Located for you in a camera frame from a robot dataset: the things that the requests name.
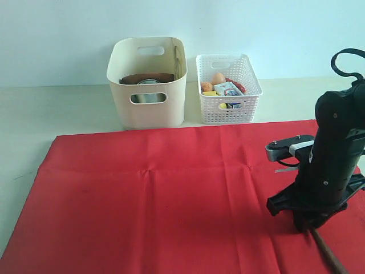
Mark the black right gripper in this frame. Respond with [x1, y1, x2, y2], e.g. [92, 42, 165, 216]
[266, 159, 364, 232]

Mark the dark wooden spoon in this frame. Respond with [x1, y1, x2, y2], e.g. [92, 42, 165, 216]
[310, 227, 348, 274]

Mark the red scalloped table cloth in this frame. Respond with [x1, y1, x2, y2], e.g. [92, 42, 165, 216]
[0, 118, 365, 274]

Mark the red toy sausage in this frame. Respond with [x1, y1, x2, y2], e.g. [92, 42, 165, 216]
[225, 78, 246, 94]

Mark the blue white milk carton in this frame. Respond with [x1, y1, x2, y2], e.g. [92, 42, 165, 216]
[213, 82, 243, 108]

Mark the yellow cheese wedge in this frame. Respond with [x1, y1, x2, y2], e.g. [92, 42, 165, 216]
[202, 91, 217, 96]

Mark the brown egg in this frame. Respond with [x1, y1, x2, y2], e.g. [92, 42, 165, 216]
[211, 72, 226, 86]

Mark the orange fried chicken piece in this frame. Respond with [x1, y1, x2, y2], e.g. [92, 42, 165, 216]
[200, 82, 213, 92]

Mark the stainless steel cup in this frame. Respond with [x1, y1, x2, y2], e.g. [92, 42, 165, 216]
[133, 79, 166, 104]

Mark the long wooden chopstick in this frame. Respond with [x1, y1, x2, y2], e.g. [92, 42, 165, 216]
[174, 46, 179, 80]

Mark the silver table knife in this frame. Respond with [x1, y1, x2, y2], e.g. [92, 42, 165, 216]
[176, 58, 181, 80]

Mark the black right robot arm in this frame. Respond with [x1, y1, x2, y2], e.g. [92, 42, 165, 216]
[265, 80, 364, 232]

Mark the white perforated plastic basket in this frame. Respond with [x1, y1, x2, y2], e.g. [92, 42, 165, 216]
[196, 54, 263, 125]

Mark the cream plastic bin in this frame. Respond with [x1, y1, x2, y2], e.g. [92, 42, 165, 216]
[107, 37, 188, 129]

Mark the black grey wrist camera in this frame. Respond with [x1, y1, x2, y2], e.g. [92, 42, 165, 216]
[265, 135, 314, 162]

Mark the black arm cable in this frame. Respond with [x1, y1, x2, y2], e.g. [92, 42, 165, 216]
[330, 48, 365, 83]

